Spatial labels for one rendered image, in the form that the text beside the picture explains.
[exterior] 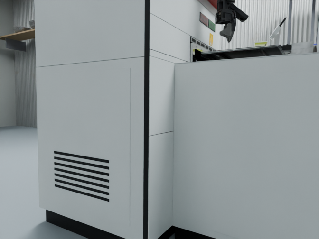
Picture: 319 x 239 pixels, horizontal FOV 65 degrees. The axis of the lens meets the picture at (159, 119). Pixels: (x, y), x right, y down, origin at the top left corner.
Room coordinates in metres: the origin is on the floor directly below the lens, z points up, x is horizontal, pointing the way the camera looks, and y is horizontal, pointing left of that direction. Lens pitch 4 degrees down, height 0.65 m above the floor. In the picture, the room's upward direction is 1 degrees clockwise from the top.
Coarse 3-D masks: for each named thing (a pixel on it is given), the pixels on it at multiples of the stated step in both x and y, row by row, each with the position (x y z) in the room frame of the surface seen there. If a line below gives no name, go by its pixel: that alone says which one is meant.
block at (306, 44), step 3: (300, 42) 1.09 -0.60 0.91; (303, 42) 1.08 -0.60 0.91; (306, 42) 1.07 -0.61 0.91; (309, 42) 1.07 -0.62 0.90; (312, 42) 1.06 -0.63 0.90; (294, 45) 1.10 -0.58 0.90; (297, 45) 1.09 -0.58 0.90; (300, 45) 1.08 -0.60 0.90; (303, 45) 1.08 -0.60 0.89; (306, 45) 1.07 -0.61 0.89; (309, 45) 1.07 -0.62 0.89; (312, 45) 1.06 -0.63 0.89; (291, 48) 1.10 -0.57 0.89; (294, 48) 1.10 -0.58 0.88; (297, 48) 1.09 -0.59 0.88; (300, 48) 1.08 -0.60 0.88
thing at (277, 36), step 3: (279, 27) 1.49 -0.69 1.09; (276, 30) 1.49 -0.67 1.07; (273, 33) 1.50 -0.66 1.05; (276, 33) 1.50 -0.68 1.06; (270, 36) 1.50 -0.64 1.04; (273, 36) 1.50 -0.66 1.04; (276, 36) 1.49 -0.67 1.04; (279, 36) 1.48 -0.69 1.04; (276, 39) 1.49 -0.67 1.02; (279, 39) 1.48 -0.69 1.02; (276, 42) 1.49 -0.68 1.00; (279, 42) 1.48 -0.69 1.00
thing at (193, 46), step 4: (192, 44) 1.26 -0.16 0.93; (196, 44) 1.29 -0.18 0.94; (192, 48) 1.25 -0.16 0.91; (196, 48) 1.29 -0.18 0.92; (200, 48) 1.34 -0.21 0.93; (204, 48) 1.39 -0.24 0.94; (192, 52) 1.25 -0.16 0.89; (200, 52) 1.37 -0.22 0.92; (192, 56) 1.25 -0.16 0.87; (192, 60) 1.25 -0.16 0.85; (196, 60) 1.29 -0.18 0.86; (200, 60) 1.35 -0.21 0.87
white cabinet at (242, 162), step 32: (192, 64) 1.08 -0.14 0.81; (224, 64) 1.01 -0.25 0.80; (256, 64) 0.94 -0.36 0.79; (288, 64) 0.89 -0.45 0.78; (192, 96) 1.07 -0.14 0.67; (224, 96) 1.00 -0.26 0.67; (256, 96) 0.94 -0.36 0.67; (288, 96) 0.88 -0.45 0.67; (192, 128) 1.07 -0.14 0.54; (224, 128) 1.00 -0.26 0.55; (256, 128) 0.94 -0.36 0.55; (288, 128) 0.88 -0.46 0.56; (192, 160) 1.07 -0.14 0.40; (224, 160) 1.00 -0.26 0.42; (256, 160) 0.93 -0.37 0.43; (288, 160) 0.88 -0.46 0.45; (192, 192) 1.07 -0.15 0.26; (224, 192) 0.99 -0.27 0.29; (256, 192) 0.93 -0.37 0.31; (288, 192) 0.88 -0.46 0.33; (192, 224) 1.06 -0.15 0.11; (224, 224) 0.99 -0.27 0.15; (256, 224) 0.93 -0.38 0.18; (288, 224) 0.87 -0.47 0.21
